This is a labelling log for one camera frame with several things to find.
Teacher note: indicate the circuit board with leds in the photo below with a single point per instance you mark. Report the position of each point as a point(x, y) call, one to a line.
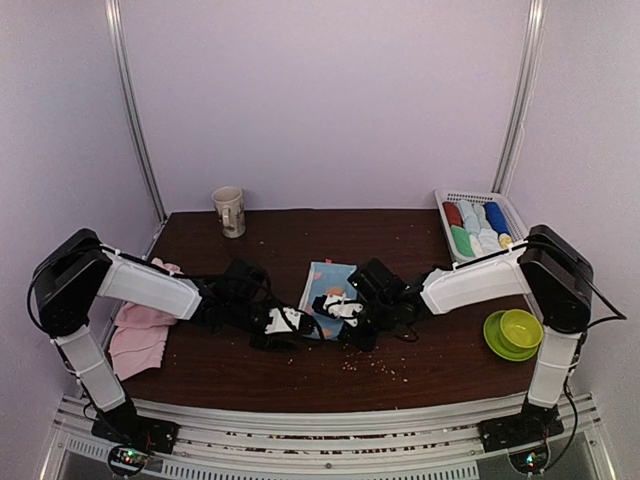
point(530, 461)
point(126, 461)

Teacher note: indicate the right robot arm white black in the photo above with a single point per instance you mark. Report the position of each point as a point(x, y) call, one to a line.
point(553, 276)

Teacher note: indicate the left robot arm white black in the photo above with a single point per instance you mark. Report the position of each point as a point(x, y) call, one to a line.
point(83, 274)

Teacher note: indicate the left circuit board with leds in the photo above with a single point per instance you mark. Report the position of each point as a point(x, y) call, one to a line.
point(126, 461)

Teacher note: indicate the light blue rolled towel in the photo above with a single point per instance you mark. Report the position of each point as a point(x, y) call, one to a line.
point(473, 215)

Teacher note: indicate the beige ceramic mug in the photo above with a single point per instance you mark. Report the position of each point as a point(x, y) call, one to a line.
point(229, 206)

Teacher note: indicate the right circuit board with leds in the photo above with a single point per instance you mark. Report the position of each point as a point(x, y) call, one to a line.
point(530, 461)

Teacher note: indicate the blue polka dot towel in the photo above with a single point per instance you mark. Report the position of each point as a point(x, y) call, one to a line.
point(327, 279)

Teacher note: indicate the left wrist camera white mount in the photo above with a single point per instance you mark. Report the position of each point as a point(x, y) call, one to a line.
point(289, 320)

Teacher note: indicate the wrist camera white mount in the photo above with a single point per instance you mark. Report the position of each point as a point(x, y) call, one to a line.
point(338, 307)
point(289, 320)

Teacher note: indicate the green plastic bowl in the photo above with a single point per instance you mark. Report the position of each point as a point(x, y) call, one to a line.
point(520, 330)

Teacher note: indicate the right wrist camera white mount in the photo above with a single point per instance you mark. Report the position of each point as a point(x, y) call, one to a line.
point(338, 307)

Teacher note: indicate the yellow rolled towel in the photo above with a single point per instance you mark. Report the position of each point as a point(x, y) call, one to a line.
point(505, 241)

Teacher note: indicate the pink towel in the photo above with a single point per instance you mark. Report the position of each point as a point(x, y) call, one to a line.
point(139, 341)

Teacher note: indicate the right aluminium frame post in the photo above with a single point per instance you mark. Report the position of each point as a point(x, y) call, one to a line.
point(523, 96)

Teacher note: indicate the green rolled towel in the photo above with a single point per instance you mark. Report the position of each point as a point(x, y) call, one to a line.
point(462, 241)

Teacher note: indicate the dark blue rolled towel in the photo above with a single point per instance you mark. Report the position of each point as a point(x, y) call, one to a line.
point(496, 218)

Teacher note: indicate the aluminium front rail frame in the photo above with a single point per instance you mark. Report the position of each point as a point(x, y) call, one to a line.
point(439, 442)

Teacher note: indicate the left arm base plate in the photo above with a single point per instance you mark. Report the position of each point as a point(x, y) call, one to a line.
point(143, 433)

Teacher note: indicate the white plastic basket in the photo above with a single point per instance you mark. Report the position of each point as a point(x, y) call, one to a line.
point(516, 226)

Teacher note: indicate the white rolled towel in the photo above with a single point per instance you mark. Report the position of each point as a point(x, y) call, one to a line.
point(485, 242)

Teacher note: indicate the left aluminium frame post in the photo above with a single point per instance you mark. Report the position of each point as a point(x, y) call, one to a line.
point(133, 118)

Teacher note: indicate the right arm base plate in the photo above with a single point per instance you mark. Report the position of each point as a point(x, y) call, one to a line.
point(516, 430)

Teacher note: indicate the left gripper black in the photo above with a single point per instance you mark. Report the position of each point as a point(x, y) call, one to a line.
point(270, 343)

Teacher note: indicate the aluminium frame post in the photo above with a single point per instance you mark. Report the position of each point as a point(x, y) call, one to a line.
point(523, 96)
point(133, 118)

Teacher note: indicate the green plastic plate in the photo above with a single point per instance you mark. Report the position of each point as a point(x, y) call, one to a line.
point(494, 339)

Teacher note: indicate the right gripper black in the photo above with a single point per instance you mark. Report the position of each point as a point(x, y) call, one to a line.
point(365, 342)

